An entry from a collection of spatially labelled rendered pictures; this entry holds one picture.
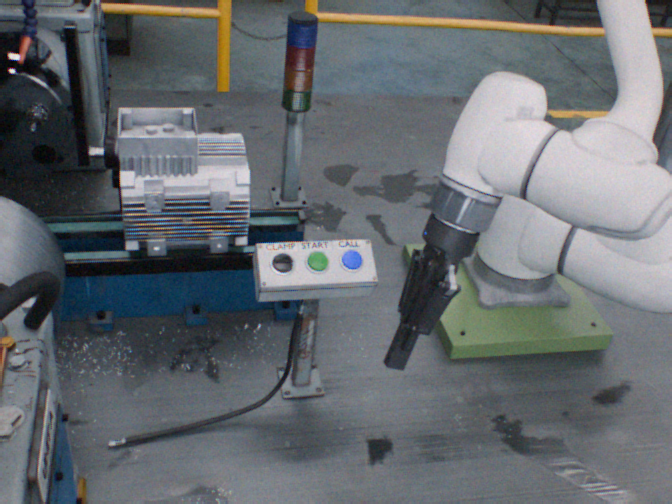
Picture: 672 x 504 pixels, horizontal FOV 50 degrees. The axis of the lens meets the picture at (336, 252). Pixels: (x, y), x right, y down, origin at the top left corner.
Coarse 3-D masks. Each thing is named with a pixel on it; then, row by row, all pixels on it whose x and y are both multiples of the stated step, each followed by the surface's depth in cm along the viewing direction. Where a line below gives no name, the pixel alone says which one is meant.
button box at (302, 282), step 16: (352, 240) 105; (368, 240) 106; (256, 256) 102; (272, 256) 101; (304, 256) 103; (336, 256) 104; (368, 256) 105; (256, 272) 102; (272, 272) 101; (288, 272) 101; (304, 272) 102; (320, 272) 102; (336, 272) 103; (352, 272) 103; (368, 272) 104; (256, 288) 103; (272, 288) 100; (288, 288) 101; (304, 288) 101; (320, 288) 102; (336, 288) 103; (352, 288) 104; (368, 288) 105
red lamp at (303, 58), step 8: (288, 48) 142; (296, 48) 141; (304, 48) 141; (312, 48) 142; (288, 56) 143; (296, 56) 142; (304, 56) 142; (312, 56) 143; (288, 64) 143; (296, 64) 143; (304, 64) 143; (312, 64) 144
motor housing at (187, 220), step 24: (216, 144) 118; (240, 144) 119; (216, 168) 117; (240, 168) 118; (168, 192) 113; (192, 192) 114; (240, 192) 117; (144, 216) 114; (168, 216) 115; (192, 216) 115; (216, 216) 116; (240, 216) 117; (144, 240) 117; (168, 240) 118; (192, 240) 119
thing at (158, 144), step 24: (120, 120) 113; (144, 120) 119; (168, 120) 119; (192, 120) 119; (120, 144) 110; (144, 144) 111; (168, 144) 111; (192, 144) 112; (120, 168) 112; (144, 168) 113; (168, 168) 114; (192, 168) 115
